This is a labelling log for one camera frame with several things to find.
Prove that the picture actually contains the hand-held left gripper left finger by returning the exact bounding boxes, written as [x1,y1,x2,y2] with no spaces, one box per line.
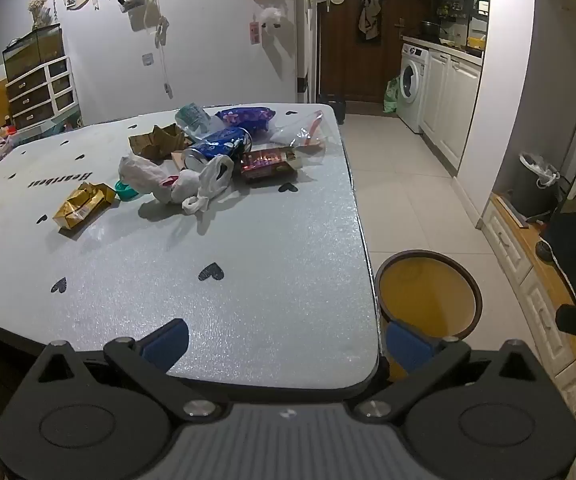
[25,318,229,422]

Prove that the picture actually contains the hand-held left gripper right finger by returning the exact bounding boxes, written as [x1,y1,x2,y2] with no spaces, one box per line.
[352,321,551,422]

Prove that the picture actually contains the yellow bin brown rim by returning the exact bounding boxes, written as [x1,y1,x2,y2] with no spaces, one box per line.
[375,250,484,381]

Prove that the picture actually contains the gold snack packet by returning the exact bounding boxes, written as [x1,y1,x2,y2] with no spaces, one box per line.
[52,182,117,232]

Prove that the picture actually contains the white plastic bag with handles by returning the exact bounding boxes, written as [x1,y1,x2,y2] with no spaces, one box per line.
[165,155,235,215]

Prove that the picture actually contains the brown cardboard piece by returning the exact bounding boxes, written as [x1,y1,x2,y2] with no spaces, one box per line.
[128,124,193,163]

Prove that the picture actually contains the blue drink can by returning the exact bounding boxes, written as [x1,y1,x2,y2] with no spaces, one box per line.
[183,127,253,173]

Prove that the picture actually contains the red snack box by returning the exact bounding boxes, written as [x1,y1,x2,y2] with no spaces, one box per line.
[240,146,303,182]

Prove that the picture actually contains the light blue plastic packet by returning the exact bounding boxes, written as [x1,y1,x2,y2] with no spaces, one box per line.
[174,104,226,143]

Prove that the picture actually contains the purple snack bag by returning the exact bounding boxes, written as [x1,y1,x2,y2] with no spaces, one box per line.
[215,105,276,136]

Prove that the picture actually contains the clear plastic bag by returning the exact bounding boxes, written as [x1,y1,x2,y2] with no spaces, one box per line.
[269,110,326,150]

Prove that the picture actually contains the low cabinet wooden top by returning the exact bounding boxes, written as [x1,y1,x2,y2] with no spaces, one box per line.
[480,192,576,480]

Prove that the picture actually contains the black bin white liner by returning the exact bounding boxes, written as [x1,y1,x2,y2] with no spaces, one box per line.
[510,152,561,218]

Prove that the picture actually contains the white kitchen cabinets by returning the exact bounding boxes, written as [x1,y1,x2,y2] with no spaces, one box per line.
[420,47,484,176]

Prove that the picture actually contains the black speaker box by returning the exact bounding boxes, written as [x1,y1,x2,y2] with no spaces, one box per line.
[318,94,347,125]

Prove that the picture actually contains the green bag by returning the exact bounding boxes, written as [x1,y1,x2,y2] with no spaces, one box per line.
[383,77,403,115]

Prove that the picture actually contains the white washing machine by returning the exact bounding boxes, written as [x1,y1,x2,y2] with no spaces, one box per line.
[399,42,431,135]

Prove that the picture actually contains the white drawer cabinet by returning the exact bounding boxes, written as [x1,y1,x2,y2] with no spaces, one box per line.
[5,57,79,131]

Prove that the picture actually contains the brown wooden door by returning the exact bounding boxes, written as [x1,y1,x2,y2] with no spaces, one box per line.
[318,0,411,103]

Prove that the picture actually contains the white refrigerator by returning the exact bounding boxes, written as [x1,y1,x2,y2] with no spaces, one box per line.
[295,0,319,106]

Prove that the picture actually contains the glass fish tank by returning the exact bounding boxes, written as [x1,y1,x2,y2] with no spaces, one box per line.
[2,22,66,83]

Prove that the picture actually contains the hanging apron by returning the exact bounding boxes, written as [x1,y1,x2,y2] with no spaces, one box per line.
[358,0,383,43]

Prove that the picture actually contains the dried flower bunch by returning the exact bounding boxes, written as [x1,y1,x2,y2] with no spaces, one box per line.
[28,0,51,28]

